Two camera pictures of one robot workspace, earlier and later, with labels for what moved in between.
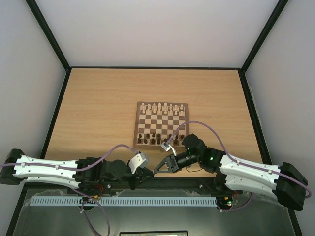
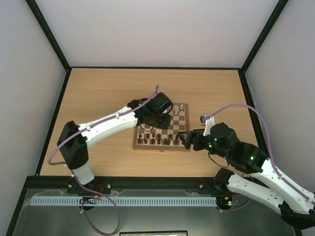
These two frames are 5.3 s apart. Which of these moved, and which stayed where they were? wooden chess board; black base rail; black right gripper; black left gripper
Moved: black left gripper; black right gripper
Stayed: wooden chess board; black base rail
